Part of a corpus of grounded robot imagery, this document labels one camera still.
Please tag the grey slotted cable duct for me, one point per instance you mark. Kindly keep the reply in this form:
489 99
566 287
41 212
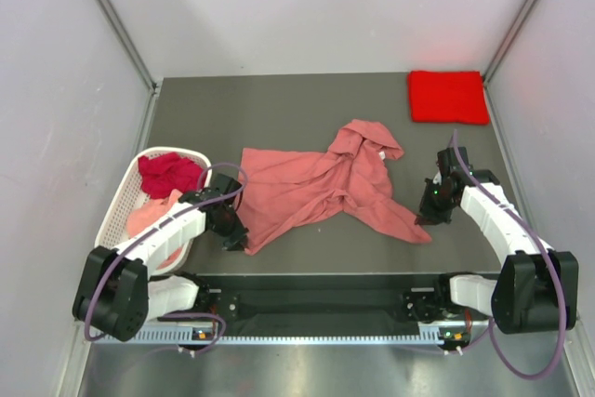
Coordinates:
203 334

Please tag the crimson crumpled t shirt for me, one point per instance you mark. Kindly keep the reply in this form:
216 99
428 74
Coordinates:
165 173

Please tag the folded red t shirt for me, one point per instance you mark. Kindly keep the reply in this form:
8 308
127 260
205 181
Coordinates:
447 98

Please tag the salmon pink t shirt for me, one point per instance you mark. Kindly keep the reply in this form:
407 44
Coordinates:
287 189

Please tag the light pink t shirt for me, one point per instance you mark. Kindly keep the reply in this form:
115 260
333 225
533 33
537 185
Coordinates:
149 213

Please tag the right aluminium frame post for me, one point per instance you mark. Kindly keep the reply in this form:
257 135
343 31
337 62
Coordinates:
518 23

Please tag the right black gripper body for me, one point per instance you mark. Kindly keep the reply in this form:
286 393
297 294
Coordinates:
435 205

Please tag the aluminium frame post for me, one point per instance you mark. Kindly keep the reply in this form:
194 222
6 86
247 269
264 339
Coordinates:
123 37
518 23

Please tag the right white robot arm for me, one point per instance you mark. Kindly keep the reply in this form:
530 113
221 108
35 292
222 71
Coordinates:
536 289

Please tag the white plastic laundry basket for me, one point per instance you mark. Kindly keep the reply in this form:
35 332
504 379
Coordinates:
129 196

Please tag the left aluminium frame post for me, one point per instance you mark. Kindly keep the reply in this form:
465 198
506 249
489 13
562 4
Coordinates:
123 37

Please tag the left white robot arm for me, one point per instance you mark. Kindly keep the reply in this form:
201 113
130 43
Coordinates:
121 288

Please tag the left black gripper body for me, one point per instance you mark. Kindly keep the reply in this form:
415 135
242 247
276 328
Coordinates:
231 231

